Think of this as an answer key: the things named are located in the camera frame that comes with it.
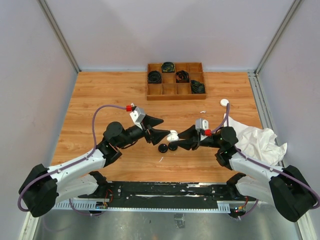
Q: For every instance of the crumpled white cloth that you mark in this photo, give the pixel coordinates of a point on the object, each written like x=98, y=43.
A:
x=258, y=143

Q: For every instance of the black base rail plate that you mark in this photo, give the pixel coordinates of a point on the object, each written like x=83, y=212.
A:
x=164, y=195

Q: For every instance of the wooden compartment tray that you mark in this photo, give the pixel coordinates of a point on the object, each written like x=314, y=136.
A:
x=175, y=81

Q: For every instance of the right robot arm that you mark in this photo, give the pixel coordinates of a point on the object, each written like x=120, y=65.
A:
x=285, y=188

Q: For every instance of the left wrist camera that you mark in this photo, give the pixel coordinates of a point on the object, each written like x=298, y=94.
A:
x=137, y=116

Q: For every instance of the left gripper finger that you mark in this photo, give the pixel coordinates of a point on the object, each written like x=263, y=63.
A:
x=157, y=135
x=150, y=121

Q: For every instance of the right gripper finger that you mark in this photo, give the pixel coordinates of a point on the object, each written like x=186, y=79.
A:
x=189, y=133
x=186, y=144

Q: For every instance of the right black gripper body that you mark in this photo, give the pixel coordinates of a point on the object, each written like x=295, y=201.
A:
x=207, y=142

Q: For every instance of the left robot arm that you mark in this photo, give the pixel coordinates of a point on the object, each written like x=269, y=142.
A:
x=46, y=186

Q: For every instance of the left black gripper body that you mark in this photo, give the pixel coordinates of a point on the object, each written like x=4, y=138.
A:
x=144, y=127

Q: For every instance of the white charging case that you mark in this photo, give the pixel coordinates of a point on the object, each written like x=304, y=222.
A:
x=224, y=102
x=172, y=136

